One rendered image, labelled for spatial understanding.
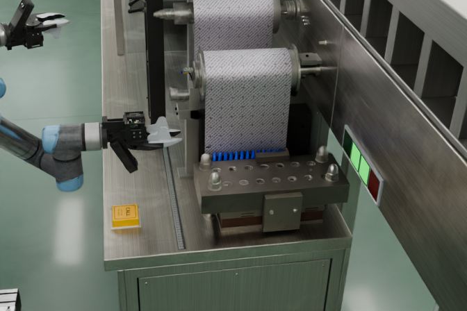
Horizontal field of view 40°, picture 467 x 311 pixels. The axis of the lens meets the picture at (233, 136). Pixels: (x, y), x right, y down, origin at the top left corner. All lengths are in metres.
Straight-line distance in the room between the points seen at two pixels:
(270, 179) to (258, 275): 0.26
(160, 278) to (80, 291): 1.21
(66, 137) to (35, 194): 1.80
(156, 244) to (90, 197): 1.76
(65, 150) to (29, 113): 2.56
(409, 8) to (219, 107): 0.66
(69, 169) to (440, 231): 1.00
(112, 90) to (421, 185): 1.48
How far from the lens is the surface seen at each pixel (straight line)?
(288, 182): 1.73
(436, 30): 1.21
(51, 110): 4.32
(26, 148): 1.84
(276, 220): 1.74
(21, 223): 3.35
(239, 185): 1.71
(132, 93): 2.46
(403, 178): 1.36
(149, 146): 1.74
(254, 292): 1.84
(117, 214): 1.79
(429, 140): 1.24
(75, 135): 1.74
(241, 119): 1.79
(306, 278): 1.85
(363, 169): 1.54
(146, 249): 1.71
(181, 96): 1.83
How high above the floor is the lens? 2.01
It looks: 31 degrees down
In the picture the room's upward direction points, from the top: 2 degrees clockwise
